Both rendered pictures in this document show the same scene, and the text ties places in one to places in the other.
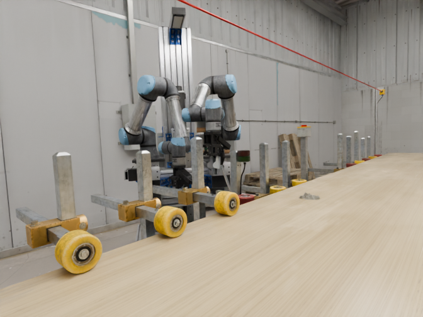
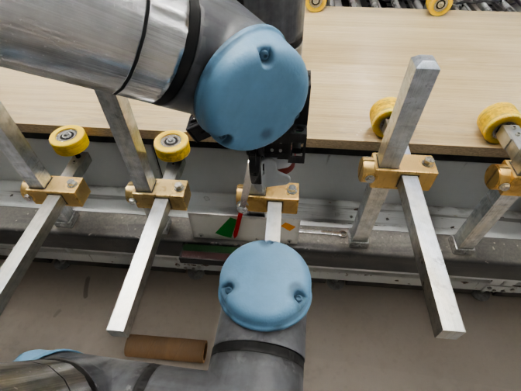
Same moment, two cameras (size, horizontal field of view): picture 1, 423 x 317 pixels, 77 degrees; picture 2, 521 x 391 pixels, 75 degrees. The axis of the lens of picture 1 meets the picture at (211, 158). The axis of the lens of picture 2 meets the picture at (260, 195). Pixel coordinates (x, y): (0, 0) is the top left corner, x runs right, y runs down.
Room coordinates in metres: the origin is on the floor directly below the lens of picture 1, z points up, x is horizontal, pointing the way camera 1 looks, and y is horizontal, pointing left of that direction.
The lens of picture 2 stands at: (1.56, 0.28, 1.42)
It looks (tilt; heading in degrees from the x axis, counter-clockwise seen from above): 49 degrees down; 232
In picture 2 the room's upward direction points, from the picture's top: straight up
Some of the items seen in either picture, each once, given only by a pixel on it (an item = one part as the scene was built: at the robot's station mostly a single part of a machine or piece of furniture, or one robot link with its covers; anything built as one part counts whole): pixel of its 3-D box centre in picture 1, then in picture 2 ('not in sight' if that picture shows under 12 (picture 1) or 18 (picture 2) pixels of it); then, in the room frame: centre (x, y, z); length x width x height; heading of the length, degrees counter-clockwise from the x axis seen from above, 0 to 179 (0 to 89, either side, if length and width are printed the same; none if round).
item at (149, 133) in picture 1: (146, 135); not in sight; (1.95, 0.46, 1.21); 0.13 x 0.12 x 0.14; 135
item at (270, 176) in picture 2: (211, 165); (271, 178); (1.32, 0.00, 1.04); 0.06 x 0.03 x 0.09; 136
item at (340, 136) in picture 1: (340, 160); not in sight; (2.36, -1.14, 0.92); 0.03 x 0.03 x 0.48; 47
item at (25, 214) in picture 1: (43, 225); not in sight; (0.73, 0.47, 0.95); 0.50 x 0.04 x 0.04; 47
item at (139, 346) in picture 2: not in sight; (167, 348); (1.59, -0.27, 0.04); 0.30 x 0.08 x 0.08; 137
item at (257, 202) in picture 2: not in sight; (267, 195); (1.24, -0.10, 0.85); 0.13 x 0.06 x 0.05; 137
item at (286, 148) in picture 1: (286, 179); (29, 167); (1.63, -0.45, 0.90); 0.03 x 0.03 x 0.48; 47
